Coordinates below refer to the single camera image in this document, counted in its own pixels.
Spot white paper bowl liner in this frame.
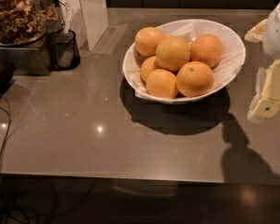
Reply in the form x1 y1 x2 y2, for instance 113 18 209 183
126 21 246 102

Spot metal box stand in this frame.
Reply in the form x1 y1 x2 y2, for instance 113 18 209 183
0 20 62 76

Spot black mesh cup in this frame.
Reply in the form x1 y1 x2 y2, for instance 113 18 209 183
47 30 80 71

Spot white spoon in cup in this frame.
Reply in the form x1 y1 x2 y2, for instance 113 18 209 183
57 3 73 43

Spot black cable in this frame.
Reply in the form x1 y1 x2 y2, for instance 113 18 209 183
0 89 97 224

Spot white acrylic sign stand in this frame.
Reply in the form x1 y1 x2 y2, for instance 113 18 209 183
60 0 128 56

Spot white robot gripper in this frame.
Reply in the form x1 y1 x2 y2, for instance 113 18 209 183
245 3 280 123

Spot white bowl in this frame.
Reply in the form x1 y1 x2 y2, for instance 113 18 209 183
122 19 246 105

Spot small left middle orange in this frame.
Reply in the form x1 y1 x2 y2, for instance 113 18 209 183
141 56 160 82

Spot glass jar of walnuts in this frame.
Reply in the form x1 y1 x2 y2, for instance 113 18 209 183
0 0 46 47

